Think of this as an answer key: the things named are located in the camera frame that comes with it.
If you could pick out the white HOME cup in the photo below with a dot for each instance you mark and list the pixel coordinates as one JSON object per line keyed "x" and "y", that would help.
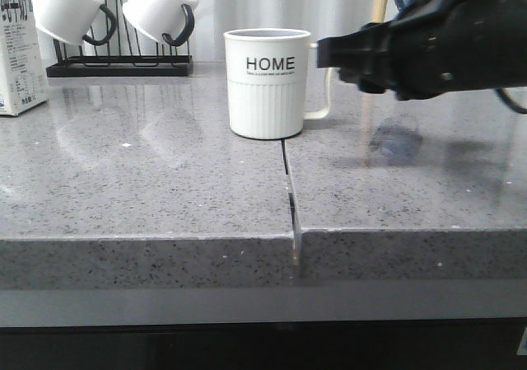
{"x": 266, "y": 73}

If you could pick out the white enamel mug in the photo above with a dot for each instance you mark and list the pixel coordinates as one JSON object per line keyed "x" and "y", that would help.
{"x": 166, "y": 21}
{"x": 70, "y": 20}

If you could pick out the black wire mug rack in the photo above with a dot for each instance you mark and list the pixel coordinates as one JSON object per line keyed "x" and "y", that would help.
{"x": 129, "y": 53}

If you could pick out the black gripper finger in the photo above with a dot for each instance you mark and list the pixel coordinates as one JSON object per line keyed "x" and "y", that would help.
{"x": 360, "y": 49}
{"x": 378, "y": 81}

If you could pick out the white enamel mug right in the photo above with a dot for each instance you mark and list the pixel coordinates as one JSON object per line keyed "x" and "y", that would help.
{"x": 166, "y": 21}

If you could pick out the white enamel mug left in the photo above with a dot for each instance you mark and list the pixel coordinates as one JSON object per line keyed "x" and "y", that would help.
{"x": 70, "y": 20}

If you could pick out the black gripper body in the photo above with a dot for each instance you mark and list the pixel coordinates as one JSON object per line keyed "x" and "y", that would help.
{"x": 458, "y": 45}

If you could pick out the blue white milk carton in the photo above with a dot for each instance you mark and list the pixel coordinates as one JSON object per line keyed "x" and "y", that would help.
{"x": 24, "y": 82}

